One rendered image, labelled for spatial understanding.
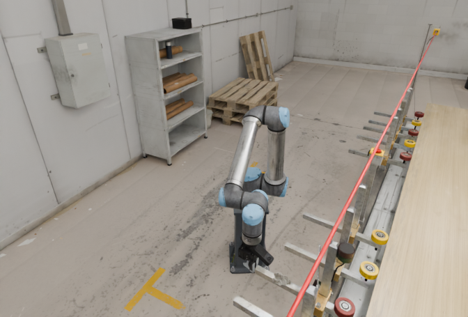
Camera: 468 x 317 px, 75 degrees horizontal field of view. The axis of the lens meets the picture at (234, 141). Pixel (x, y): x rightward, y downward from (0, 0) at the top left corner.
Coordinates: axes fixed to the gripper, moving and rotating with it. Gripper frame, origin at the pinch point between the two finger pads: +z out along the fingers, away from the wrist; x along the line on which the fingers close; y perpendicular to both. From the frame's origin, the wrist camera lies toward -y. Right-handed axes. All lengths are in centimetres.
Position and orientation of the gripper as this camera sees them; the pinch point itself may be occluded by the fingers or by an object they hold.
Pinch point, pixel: (254, 271)
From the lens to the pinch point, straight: 162.2
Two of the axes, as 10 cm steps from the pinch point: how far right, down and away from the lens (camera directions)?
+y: -8.3, -2.6, 4.9
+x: -5.5, 3.9, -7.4
